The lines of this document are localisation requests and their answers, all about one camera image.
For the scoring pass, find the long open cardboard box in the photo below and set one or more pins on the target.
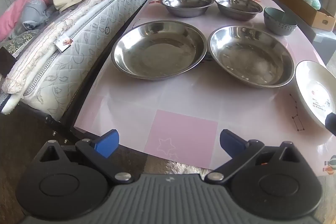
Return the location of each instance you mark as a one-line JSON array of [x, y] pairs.
[[304, 12]]

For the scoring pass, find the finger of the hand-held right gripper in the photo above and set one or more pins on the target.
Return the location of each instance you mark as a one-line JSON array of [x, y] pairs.
[[331, 121]]

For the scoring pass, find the small stainless steel bowl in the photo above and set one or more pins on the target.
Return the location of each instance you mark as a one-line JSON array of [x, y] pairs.
[[186, 1], [236, 5]]

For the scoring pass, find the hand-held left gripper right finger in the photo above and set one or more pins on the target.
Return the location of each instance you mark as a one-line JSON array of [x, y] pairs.
[[231, 144]]

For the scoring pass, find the grey-green ceramic bowl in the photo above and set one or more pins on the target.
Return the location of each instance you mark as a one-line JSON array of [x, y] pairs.
[[281, 27]]

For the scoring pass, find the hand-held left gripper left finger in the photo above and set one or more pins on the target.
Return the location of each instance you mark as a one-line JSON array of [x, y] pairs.
[[107, 144]]

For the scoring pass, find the grey floral pillow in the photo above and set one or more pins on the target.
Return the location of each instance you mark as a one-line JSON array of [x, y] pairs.
[[21, 41]]

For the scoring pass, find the white shaggy rug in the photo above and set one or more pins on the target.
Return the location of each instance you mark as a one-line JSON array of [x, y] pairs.
[[181, 167]]

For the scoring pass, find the white ceramic plate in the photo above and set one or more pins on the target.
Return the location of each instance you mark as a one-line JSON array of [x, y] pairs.
[[312, 87]]

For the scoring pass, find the white mattress tag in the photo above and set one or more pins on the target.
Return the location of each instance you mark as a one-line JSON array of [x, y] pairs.
[[63, 45]]

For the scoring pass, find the white quilted mattress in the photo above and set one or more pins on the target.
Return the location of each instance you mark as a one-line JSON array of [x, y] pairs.
[[86, 43]]

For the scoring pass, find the dark rectangular object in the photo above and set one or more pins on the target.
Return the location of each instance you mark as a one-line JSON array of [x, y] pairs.
[[5, 62]]

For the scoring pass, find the large stainless steel plate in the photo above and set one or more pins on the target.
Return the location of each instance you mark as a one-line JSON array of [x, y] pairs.
[[157, 53], [249, 58]]

